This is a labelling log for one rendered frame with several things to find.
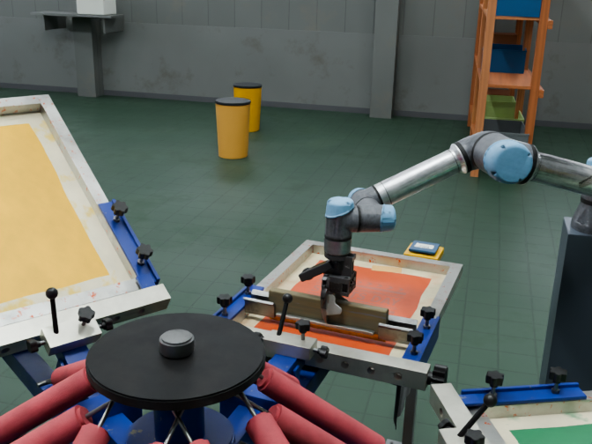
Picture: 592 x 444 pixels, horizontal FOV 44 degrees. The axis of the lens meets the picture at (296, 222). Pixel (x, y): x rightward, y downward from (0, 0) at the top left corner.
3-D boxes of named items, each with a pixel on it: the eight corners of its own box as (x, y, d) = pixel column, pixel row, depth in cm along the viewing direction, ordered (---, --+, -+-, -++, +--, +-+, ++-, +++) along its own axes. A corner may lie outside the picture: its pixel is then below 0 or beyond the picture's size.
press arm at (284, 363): (283, 360, 192) (284, 343, 191) (305, 365, 190) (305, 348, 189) (255, 394, 177) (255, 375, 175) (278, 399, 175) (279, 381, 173)
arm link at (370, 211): (387, 196, 212) (350, 197, 210) (398, 209, 201) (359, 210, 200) (385, 222, 214) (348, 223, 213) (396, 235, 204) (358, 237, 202)
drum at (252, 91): (265, 128, 937) (266, 83, 918) (255, 133, 904) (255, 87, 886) (240, 125, 947) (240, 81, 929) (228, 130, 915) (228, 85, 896)
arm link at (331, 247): (321, 240, 203) (329, 230, 211) (320, 255, 205) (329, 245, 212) (346, 244, 201) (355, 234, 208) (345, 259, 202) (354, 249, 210)
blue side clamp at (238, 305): (249, 301, 237) (250, 281, 235) (264, 304, 235) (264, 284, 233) (205, 343, 211) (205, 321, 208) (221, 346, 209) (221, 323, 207)
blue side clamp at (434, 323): (421, 335, 218) (423, 313, 216) (438, 337, 217) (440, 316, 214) (396, 384, 192) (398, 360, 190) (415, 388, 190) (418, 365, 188)
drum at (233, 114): (255, 152, 812) (255, 98, 792) (243, 161, 777) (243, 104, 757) (223, 150, 821) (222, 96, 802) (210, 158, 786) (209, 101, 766)
